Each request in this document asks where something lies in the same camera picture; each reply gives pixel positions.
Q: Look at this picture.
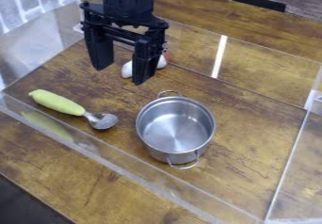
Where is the spoon with yellow-green handle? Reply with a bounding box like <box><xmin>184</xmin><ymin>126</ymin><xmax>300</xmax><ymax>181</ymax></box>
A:
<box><xmin>29</xmin><ymin>89</ymin><xmax>117</xmax><ymax>130</ymax></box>

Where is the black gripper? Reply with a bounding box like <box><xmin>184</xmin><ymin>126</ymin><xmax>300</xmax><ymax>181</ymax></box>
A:
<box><xmin>79</xmin><ymin>0</ymin><xmax>168</xmax><ymax>86</ymax></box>

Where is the silver metal pot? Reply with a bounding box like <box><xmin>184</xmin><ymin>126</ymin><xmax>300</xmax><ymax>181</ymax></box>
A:
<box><xmin>136</xmin><ymin>90</ymin><xmax>216</xmax><ymax>169</ymax></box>

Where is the red and white toy mushroom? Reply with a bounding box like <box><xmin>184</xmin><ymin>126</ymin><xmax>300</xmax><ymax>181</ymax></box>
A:
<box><xmin>120</xmin><ymin>51</ymin><xmax>168</xmax><ymax>79</ymax></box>

